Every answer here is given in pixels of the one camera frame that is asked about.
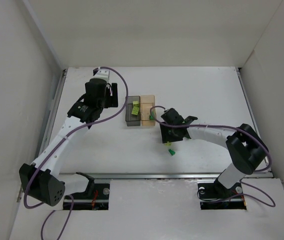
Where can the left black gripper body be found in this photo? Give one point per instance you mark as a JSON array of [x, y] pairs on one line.
[[114, 94]]

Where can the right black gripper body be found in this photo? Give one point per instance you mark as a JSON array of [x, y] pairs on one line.
[[166, 135]]

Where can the pale yellow-green small lego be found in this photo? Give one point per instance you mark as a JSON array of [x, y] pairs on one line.
[[168, 143]]

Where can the lime green 2x3 lego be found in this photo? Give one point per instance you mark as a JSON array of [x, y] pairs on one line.
[[135, 110]]

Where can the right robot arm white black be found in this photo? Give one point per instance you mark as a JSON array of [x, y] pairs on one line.
[[245, 148]]

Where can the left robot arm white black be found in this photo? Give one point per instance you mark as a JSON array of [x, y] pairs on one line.
[[40, 179]]

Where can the dark green sloped lego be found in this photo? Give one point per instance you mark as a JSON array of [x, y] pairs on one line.
[[172, 152]]

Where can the grey transparent container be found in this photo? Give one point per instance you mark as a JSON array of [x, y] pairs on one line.
[[131, 120]]

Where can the orange transparent container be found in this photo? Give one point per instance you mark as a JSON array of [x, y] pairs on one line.
[[146, 103]]

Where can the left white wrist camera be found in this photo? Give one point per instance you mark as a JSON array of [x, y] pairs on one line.
[[101, 73]]

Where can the aluminium front rail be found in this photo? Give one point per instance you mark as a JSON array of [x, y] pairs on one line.
[[158, 176]]

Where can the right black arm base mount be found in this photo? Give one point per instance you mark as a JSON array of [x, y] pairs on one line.
[[214, 196]]

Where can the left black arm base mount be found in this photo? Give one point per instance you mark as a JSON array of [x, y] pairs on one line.
[[87, 194]]

